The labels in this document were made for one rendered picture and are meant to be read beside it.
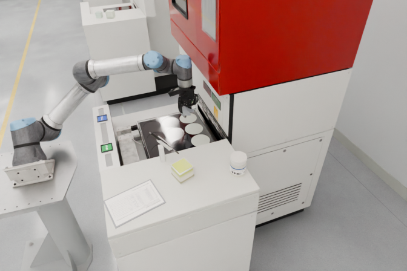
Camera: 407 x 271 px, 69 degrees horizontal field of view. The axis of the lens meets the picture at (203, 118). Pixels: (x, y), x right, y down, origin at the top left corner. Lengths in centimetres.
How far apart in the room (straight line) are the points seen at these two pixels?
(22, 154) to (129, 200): 63
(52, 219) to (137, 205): 77
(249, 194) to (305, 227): 118
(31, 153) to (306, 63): 138
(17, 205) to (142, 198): 64
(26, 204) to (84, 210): 100
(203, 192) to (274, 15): 77
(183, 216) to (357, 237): 155
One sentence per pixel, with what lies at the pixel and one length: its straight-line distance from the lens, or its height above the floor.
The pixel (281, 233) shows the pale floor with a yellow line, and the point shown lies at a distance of 234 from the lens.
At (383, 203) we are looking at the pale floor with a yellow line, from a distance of 278.
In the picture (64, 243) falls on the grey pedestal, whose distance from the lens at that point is 210.
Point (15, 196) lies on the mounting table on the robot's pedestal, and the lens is 171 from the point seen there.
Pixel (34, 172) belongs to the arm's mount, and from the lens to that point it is 167.
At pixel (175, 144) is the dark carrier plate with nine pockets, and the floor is 90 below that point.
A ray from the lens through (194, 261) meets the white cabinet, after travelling 153.
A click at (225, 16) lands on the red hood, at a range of 119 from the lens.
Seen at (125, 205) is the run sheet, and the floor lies 97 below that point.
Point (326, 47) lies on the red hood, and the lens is 153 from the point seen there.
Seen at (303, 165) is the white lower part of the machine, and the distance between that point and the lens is 199.
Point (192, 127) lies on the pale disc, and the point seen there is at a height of 90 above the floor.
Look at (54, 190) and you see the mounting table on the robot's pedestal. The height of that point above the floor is 82.
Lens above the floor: 194
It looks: 37 degrees down
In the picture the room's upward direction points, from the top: 1 degrees counter-clockwise
